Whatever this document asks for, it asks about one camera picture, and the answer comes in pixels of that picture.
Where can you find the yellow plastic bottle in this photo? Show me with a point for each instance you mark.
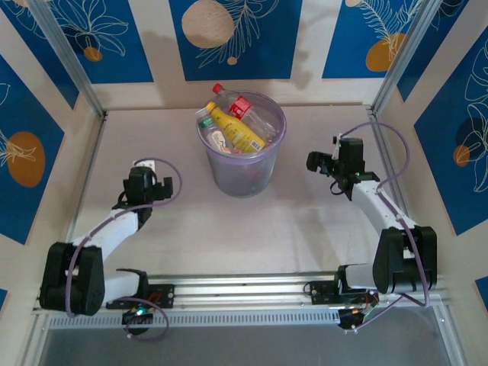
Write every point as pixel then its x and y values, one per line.
pixel 234 127

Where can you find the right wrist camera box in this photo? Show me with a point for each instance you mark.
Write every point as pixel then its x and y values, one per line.
pixel 336 146

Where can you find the translucent purple plastic bin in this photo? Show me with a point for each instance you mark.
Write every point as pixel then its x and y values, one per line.
pixel 244 175

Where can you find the clear cola bottle red label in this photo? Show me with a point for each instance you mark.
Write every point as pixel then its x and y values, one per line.
pixel 241 108

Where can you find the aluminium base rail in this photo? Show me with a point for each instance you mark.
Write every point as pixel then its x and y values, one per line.
pixel 248 289

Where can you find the aluminium frame post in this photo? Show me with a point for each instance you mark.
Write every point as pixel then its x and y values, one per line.
pixel 409 49
pixel 65 49

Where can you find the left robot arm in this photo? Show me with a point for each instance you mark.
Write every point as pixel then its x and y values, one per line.
pixel 72 278

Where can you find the clear bottle green cap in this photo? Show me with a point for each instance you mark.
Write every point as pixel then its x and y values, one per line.
pixel 217 139

